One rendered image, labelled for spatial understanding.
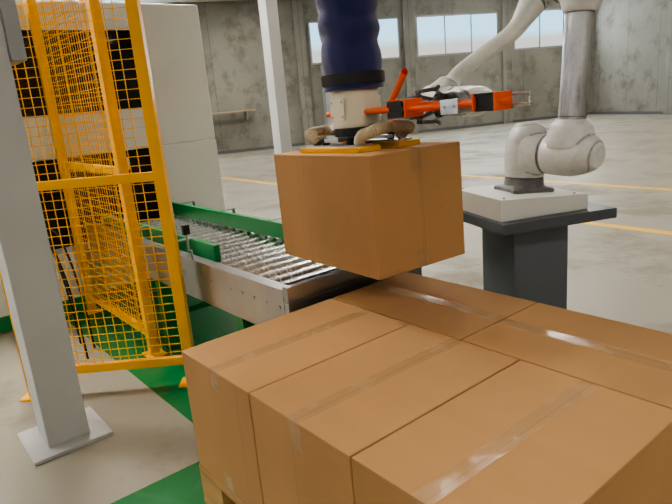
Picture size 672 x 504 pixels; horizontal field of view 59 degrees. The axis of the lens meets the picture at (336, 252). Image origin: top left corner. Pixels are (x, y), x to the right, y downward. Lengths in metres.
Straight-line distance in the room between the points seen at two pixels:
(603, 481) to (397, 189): 1.07
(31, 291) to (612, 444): 1.99
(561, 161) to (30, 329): 2.09
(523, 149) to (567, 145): 0.19
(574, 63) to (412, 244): 0.91
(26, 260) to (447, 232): 1.54
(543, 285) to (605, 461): 1.37
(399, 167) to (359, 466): 1.00
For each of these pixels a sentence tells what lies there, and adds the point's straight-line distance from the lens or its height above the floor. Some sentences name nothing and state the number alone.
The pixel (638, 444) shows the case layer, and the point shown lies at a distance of 1.36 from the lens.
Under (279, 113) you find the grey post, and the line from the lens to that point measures 5.45.
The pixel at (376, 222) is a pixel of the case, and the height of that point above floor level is 0.86.
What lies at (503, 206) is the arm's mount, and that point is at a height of 0.81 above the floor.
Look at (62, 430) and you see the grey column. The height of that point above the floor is 0.07.
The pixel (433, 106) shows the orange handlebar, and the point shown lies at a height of 1.20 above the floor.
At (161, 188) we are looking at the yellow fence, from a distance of 2.68.
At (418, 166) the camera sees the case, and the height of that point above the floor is 1.01.
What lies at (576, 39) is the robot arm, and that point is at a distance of 2.40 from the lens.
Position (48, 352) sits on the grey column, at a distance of 2.56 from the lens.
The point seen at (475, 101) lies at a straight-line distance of 1.76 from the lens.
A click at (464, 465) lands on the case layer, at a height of 0.54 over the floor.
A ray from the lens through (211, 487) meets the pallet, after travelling 2.05.
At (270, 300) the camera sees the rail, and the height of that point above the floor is 0.54.
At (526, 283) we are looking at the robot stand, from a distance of 2.52.
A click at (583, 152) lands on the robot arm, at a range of 2.34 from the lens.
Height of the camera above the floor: 1.25
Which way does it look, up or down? 15 degrees down
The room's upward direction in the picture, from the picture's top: 5 degrees counter-clockwise
